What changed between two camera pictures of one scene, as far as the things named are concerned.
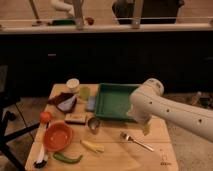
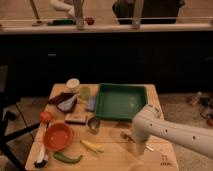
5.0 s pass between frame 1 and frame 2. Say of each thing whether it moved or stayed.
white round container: stayed
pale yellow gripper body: moved
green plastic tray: stayed
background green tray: stayed
